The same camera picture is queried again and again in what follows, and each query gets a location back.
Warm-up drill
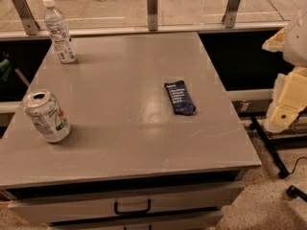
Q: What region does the lower grey drawer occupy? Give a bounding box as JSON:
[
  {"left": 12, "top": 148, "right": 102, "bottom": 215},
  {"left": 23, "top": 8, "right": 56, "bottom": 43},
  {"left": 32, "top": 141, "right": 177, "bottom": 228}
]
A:
[{"left": 47, "top": 211, "right": 223, "bottom": 230}]

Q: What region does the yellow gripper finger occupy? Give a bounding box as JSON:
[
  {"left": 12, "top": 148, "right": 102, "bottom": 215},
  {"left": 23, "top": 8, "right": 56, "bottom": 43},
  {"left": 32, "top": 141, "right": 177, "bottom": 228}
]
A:
[{"left": 264, "top": 66, "right": 307, "bottom": 133}]

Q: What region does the black caster wheel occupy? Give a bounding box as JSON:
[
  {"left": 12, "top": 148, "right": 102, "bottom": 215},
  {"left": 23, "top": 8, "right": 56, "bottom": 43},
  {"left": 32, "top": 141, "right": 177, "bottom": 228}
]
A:
[{"left": 286, "top": 185, "right": 307, "bottom": 202}]

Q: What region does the upper grey drawer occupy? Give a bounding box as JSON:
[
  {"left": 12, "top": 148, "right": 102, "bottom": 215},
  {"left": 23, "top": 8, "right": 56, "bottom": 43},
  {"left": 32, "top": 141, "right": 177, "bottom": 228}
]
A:
[{"left": 9, "top": 181, "right": 244, "bottom": 223}]

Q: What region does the clear plastic water bottle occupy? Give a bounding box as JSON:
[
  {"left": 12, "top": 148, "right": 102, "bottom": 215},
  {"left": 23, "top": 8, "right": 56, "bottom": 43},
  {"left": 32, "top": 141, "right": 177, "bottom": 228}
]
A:
[{"left": 42, "top": 0, "right": 77, "bottom": 63}]

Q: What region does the right metal railing bracket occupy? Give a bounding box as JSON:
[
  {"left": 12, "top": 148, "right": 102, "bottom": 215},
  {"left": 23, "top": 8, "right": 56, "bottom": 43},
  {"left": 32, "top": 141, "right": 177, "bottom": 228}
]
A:
[{"left": 222, "top": 0, "right": 241, "bottom": 28}]

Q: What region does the green object at left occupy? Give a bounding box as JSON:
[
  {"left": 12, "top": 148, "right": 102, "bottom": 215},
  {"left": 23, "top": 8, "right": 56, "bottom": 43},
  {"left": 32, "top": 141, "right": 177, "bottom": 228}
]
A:
[{"left": 0, "top": 58, "right": 12, "bottom": 81}]

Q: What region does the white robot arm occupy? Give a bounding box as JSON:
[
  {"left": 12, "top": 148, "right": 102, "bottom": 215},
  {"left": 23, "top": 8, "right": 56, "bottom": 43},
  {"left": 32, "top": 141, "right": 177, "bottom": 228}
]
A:
[{"left": 262, "top": 9, "right": 307, "bottom": 133}]

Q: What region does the black floor cable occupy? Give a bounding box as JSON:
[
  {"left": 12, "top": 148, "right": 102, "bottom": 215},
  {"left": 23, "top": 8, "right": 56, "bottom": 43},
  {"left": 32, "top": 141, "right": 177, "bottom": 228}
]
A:
[{"left": 289, "top": 156, "right": 307, "bottom": 175}]

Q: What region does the black drawer handle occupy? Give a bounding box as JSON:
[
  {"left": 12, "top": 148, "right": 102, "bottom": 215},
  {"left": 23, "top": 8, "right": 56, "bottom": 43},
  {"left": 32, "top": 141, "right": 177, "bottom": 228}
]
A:
[{"left": 113, "top": 199, "right": 152, "bottom": 216}]

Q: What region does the black metal stand leg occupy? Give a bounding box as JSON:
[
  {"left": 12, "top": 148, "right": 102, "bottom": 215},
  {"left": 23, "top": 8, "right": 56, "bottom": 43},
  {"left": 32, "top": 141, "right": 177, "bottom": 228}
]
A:
[{"left": 249, "top": 116, "right": 307, "bottom": 179}]

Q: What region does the grey drawer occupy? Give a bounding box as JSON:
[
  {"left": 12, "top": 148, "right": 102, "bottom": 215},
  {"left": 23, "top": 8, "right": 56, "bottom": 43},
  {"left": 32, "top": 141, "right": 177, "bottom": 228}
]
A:
[
  {"left": 9, "top": 181, "right": 244, "bottom": 223},
  {"left": 47, "top": 211, "right": 223, "bottom": 230}
]

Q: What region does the white green soda can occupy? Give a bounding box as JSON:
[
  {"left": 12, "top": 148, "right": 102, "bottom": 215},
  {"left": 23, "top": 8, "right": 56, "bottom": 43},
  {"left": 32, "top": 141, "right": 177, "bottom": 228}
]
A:
[{"left": 23, "top": 89, "right": 71, "bottom": 143}]

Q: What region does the middle metal railing bracket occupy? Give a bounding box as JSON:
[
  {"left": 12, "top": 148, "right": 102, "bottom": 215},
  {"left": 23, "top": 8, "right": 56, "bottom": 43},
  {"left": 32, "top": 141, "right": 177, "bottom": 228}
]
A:
[{"left": 147, "top": 0, "right": 158, "bottom": 31}]

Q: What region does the left metal railing bracket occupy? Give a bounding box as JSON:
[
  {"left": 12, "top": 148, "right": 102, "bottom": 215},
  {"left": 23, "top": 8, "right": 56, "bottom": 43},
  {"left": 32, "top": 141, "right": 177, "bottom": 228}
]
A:
[{"left": 12, "top": 0, "right": 40, "bottom": 35}]

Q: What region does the dark blue snack wrapper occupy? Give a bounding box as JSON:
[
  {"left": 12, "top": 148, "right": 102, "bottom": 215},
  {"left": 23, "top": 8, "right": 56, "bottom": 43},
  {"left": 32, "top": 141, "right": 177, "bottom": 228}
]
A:
[{"left": 164, "top": 80, "right": 196, "bottom": 116}]

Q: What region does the metal railing bracket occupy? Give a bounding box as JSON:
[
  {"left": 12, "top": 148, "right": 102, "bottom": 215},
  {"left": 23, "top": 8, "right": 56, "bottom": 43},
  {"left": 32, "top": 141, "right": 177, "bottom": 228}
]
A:
[
  {"left": 222, "top": 0, "right": 241, "bottom": 28},
  {"left": 12, "top": 0, "right": 40, "bottom": 35},
  {"left": 147, "top": 0, "right": 158, "bottom": 31}
]

